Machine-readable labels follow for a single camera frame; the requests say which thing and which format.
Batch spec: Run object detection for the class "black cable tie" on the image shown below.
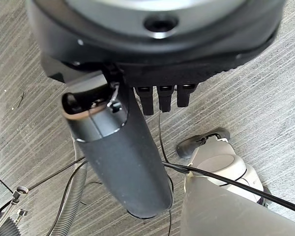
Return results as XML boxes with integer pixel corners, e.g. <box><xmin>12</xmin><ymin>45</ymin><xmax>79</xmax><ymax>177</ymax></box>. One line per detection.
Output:
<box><xmin>0</xmin><ymin>173</ymin><xmax>17</xmax><ymax>196</ymax></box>

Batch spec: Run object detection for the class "thin black wire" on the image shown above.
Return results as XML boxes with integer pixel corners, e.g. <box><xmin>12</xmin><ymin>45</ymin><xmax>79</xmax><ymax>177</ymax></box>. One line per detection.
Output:
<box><xmin>158</xmin><ymin>110</ymin><xmax>175</xmax><ymax>236</ymax></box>

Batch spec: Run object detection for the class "thick black cable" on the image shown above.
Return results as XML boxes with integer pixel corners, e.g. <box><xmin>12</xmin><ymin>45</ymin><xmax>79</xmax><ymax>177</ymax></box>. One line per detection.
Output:
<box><xmin>27</xmin><ymin>158</ymin><xmax>295</xmax><ymax>215</ymax></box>

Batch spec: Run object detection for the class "silver robot leg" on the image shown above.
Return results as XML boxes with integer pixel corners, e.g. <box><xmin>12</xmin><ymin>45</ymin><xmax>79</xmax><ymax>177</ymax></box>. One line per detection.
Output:
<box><xmin>180</xmin><ymin>139</ymin><xmax>295</xmax><ymax>236</ymax></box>

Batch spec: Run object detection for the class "thin black cable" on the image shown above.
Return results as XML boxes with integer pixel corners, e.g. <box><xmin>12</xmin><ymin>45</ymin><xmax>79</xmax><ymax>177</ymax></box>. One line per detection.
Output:
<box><xmin>46</xmin><ymin>161</ymin><xmax>88</xmax><ymax>236</ymax></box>

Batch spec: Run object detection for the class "grey corrugated hose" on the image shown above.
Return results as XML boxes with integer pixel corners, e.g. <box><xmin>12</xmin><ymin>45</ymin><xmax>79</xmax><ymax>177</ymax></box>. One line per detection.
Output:
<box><xmin>53</xmin><ymin>138</ymin><xmax>90</xmax><ymax>236</ymax></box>

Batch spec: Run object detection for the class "braided metal hose with fittings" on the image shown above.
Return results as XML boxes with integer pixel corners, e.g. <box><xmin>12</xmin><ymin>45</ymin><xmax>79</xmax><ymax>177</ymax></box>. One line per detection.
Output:
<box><xmin>0</xmin><ymin>186</ymin><xmax>30</xmax><ymax>223</ymax></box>

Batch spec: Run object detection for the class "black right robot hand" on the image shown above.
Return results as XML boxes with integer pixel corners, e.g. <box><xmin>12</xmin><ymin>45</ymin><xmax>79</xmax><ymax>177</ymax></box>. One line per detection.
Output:
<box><xmin>26</xmin><ymin>0</ymin><xmax>286</xmax><ymax>220</ymax></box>

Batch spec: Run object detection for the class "black corrugated hose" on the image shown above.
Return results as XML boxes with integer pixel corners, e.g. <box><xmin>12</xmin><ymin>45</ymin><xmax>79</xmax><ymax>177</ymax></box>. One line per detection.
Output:
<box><xmin>0</xmin><ymin>207</ymin><xmax>22</xmax><ymax>236</ymax></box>

